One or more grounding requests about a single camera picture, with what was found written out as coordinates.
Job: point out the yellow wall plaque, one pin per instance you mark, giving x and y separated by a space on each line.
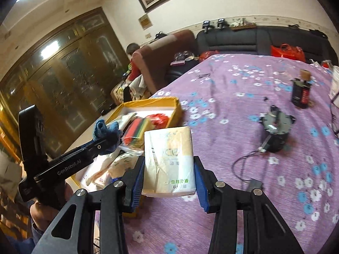
145 21

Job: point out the beige tissue packet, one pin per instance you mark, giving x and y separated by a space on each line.
169 164

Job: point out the purple floral tablecloth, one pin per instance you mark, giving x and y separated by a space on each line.
225 98

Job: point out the wooden board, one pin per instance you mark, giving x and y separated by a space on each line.
243 26

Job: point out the small black clip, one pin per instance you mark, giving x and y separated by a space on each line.
202 76

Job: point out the black capacitor box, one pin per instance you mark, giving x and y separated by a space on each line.
255 184

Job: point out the dark bottle with wooden cap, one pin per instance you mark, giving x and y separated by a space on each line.
300 92

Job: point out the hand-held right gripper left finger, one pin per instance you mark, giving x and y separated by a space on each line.
139 185

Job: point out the yellow cardboard box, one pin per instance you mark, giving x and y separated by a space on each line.
156 102

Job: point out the white plastic jar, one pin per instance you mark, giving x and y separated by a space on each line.
335 84

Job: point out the small black bag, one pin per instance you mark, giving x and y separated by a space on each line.
159 35

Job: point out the black cloth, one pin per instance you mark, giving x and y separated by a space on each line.
316 32

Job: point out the black sofa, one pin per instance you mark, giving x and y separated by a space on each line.
238 42

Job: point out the black cylindrical motor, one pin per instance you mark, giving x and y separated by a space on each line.
278 137

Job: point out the brown armchair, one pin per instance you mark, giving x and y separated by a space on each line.
159 66

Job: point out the red plastic bag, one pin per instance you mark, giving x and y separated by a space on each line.
159 119

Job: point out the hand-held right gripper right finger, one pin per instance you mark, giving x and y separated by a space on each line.
200 187

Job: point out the person's left hand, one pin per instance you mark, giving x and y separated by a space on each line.
42 214

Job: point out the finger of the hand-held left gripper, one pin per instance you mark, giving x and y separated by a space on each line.
99 148

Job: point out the dark wooden cabinet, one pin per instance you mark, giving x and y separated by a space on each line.
66 71

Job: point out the large multicoloured strips pack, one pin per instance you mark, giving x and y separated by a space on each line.
137 132

